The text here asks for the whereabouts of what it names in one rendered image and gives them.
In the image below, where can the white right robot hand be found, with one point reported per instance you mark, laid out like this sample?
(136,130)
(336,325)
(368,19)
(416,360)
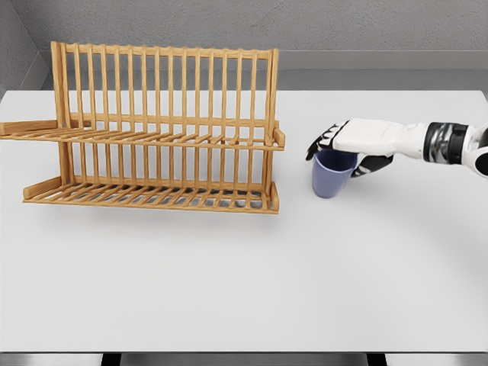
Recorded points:
(362,135)

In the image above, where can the blue cup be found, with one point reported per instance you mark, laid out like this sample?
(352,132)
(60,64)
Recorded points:
(329,177)

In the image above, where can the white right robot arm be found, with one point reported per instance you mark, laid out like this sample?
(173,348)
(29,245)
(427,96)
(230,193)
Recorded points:
(438,143)

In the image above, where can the wooden two-tier dish rack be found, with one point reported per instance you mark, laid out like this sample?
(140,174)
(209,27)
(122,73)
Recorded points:
(164,129)

